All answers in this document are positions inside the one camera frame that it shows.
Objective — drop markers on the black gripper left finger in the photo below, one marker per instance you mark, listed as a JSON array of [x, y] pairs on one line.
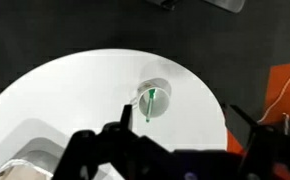
[[118, 146]]

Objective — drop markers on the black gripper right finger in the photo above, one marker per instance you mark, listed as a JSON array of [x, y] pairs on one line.
[[268, 150]]

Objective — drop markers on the white mug with yellow print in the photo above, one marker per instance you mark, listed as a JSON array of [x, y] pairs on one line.
[[160, 101]]

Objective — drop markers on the green pen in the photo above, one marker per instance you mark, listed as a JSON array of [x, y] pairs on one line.
[[150, 103]]

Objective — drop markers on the aluminium foil tray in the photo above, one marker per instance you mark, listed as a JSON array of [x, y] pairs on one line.
[[35, 156]]

